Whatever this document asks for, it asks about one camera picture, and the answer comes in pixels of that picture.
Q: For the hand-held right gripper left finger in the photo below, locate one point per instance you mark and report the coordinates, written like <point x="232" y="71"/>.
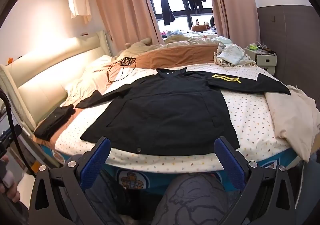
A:
<point x="96" y="165"/>

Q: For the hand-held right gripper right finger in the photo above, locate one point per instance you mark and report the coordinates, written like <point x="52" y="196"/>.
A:
<point x="228" y="165"/>

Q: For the black jacket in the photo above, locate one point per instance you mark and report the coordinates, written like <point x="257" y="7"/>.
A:
<point x="162" y="104"/>

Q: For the folded black clothes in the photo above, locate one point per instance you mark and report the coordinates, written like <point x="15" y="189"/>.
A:
<point x="52" y="122"/>

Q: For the pile of light clothes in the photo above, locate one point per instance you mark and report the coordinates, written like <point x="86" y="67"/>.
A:
<point x="232" y="54"/>

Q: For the person's left hand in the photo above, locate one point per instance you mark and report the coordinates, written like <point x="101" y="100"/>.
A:
<point x="11" y="193"/>

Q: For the person's leg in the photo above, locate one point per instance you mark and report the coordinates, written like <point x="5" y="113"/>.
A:
<point x="195" y="200"/>

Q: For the white floral bed sheet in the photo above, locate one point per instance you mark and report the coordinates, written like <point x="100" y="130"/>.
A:
<point x="250" y="119"/>

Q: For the cream padded headboard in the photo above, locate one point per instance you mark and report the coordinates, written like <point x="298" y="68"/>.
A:
<point x="45" y="72"/>

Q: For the small orange object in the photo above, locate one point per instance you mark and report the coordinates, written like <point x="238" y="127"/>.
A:
<point x="10" y="60"/>

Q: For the cream blanket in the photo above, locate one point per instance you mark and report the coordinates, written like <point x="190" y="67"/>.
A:
<point x="295" y="114"/>

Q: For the cream pillow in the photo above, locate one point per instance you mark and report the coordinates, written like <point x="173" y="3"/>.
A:
<point x="87" y="77"/>

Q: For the white storage box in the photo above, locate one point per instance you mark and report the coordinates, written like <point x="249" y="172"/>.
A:
<point x="266" y="61"/>

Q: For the small green object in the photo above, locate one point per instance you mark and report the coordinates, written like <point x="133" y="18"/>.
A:
<point x="253" y="47"/>

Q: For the beige quilt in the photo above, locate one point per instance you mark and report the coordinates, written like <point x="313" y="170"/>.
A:
<point x="185" y="41"/>

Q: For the brown plush toy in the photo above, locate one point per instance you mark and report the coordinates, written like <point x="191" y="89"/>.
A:
<point x="200" y="27"/>

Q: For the blue plush toy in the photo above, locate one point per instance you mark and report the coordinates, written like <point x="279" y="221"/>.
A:
<point x="175" y="33"/>

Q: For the pink curtain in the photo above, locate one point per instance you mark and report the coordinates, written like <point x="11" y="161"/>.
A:
<point x="120" y="2"/>
<point x="220" y="2"/>

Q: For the long black hanging coat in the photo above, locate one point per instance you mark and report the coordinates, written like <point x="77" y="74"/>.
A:
<point x="166" y="2"/>

